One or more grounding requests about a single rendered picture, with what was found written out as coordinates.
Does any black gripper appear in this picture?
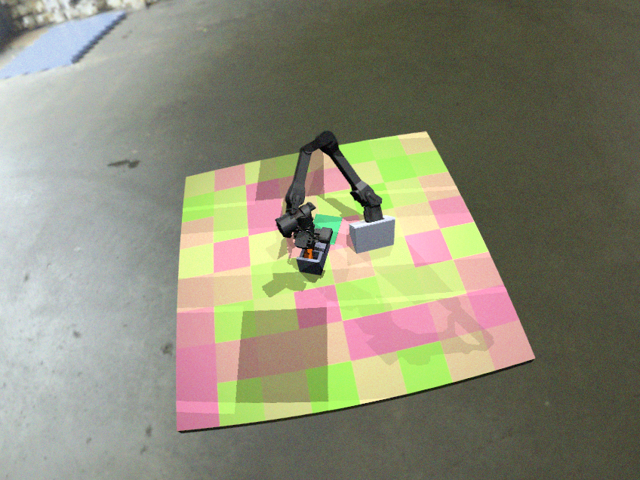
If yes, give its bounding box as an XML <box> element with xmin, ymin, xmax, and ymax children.
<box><xmin>283</xmin><ymin>217</ymin><xmax>333</xmax><ymax>247</ymax></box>

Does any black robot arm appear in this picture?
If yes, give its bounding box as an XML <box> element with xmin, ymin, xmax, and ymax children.
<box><xmin>275</xmin><ymin>131</ymin><xmax>385</xmax><ymax>250</ymax></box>

